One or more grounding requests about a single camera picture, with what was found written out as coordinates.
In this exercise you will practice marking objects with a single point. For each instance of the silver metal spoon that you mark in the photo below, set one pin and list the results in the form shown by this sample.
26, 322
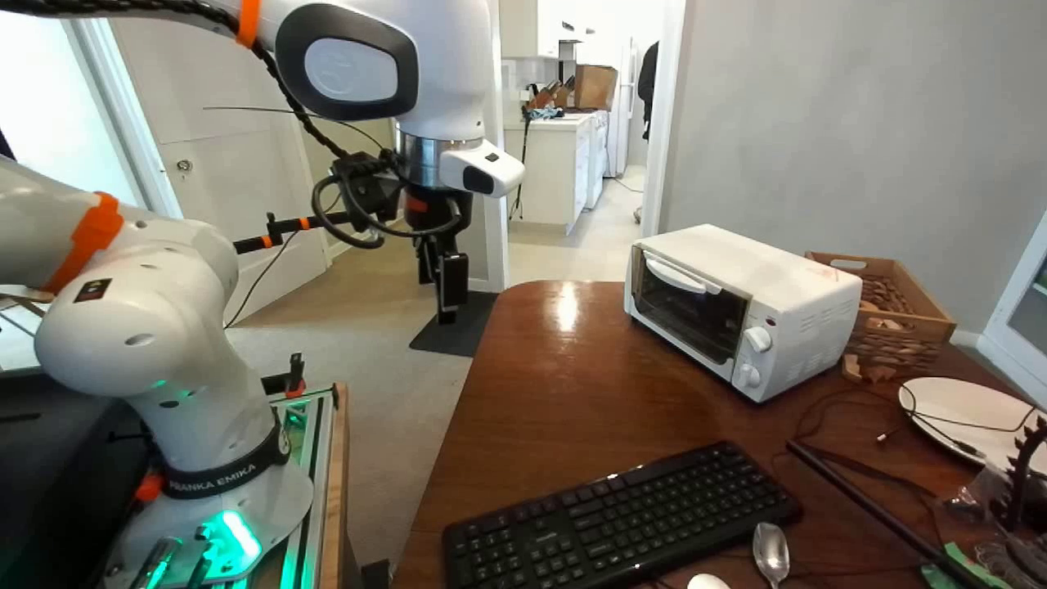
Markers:
770, 555

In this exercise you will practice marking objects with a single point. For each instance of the wicker basket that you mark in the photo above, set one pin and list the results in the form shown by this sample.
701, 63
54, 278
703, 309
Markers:
893, 309

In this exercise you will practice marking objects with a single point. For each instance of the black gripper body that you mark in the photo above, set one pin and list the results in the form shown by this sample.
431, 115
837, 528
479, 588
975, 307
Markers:
435, 222

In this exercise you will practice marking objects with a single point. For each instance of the black computer keyboard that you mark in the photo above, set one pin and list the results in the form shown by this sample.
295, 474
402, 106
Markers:
619, 528

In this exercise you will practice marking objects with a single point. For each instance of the white toaster oven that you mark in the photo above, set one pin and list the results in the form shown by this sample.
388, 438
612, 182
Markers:
752, 316

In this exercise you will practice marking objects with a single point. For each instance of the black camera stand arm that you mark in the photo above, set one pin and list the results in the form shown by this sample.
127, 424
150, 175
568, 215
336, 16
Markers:
279, 230

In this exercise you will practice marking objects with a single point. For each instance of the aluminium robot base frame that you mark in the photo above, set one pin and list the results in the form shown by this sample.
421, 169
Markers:
241, 495

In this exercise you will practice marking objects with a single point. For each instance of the black thin rod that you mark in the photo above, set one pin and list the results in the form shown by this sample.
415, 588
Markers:
864, 502

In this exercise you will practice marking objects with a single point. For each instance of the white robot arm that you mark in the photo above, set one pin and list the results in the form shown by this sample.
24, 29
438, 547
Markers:
139, 301

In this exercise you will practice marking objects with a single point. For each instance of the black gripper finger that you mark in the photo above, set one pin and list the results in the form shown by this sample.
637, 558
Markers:
452, 287

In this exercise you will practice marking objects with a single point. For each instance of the green plastic wrapper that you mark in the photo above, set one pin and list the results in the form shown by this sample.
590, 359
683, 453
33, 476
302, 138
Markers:
957, 570

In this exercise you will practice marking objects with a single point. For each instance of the white kitchen cabinet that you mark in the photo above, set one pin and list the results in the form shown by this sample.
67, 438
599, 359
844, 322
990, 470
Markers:
564, 169

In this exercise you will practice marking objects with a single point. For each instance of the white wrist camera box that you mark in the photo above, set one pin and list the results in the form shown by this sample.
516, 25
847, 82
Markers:
482, 169

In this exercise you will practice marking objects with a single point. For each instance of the large round ceramic plate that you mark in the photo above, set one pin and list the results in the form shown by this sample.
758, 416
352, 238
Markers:
972, 422

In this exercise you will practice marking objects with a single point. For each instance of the black floor mat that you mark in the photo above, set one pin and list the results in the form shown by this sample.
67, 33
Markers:
463, 333

